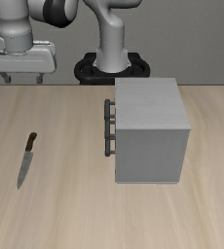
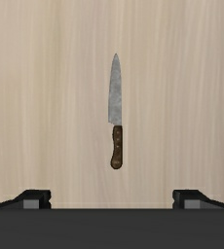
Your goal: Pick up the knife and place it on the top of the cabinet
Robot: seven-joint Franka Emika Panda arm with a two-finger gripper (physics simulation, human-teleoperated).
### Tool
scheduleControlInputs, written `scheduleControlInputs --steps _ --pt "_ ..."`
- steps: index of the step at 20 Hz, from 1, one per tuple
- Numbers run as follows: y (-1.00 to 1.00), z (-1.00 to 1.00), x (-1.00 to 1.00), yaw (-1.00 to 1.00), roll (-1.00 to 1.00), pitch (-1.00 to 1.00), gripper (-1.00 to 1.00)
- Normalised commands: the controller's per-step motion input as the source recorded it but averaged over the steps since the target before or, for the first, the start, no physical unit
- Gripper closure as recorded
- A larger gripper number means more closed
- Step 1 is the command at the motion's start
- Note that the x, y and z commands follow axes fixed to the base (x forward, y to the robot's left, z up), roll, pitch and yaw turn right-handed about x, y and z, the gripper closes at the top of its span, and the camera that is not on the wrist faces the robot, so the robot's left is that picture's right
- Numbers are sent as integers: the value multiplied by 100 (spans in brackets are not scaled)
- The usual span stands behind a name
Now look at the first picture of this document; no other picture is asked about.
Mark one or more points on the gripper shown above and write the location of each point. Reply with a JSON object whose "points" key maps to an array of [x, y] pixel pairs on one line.
{"points": [[23, 60]]}

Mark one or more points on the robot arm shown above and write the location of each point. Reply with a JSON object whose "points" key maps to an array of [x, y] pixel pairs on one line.
{"points": [[112, 39]]}

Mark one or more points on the grey cabinet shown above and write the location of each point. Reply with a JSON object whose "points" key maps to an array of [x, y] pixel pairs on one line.
{"points": [[149, 129]]}

